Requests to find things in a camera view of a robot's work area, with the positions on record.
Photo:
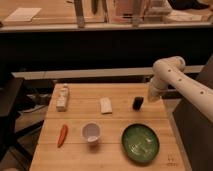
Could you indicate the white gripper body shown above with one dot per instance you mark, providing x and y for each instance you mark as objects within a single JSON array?
[{"x": 153, "y": 95}]

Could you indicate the black eraser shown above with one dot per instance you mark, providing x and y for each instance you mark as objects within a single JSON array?
[{"x": 137, "y": 103}]

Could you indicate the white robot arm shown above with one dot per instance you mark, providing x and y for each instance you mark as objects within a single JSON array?
[{"x": 169, "y": 71}]

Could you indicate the white rectangular block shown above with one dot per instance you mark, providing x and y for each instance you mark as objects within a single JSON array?
[{"x": 105, "y": 105}]

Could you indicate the green plate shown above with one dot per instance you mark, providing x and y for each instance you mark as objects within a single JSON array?
[{"x": 140, "y": 143}]

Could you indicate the white cup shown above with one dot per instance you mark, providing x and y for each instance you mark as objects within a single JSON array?
[{"x": 91, "y": 133}]

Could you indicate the orange carrot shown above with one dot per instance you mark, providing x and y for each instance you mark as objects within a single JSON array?
[{"x": 63, "y": 134}]

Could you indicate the white paper sheet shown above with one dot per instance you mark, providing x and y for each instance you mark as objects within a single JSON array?
[{"x": 22, "y": 15}]

